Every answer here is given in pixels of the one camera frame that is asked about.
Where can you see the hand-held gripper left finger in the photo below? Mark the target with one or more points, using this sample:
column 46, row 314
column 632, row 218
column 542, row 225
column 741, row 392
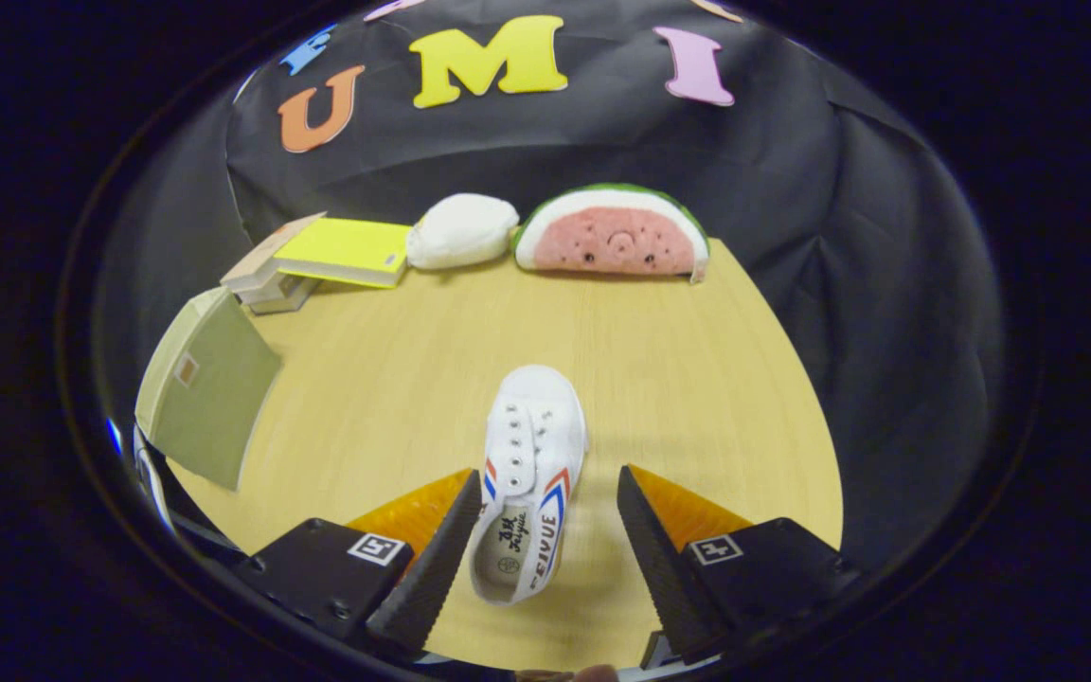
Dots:
column 432, row 578

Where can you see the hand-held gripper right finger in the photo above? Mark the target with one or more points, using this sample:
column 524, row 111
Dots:
column 664, row 578

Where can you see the white striped canvas shoe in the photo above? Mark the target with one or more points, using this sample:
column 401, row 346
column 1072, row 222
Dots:
column 541, row 417

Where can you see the olive fabric storage box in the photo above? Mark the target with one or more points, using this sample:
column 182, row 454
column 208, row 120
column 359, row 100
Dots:
column 209, row 398

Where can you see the pale grey book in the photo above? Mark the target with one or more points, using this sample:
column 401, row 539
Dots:
column 280, row 298

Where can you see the yellow book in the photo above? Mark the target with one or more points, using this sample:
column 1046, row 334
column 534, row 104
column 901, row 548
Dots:
column 347, row 248

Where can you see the watermelon slice plush toy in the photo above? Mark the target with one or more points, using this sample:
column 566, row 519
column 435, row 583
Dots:
column 612, row 237

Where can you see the white plush toy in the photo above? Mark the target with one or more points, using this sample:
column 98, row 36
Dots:
column 460, row 232

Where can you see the beige book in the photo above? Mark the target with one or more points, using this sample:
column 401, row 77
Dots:
column 257, row 260

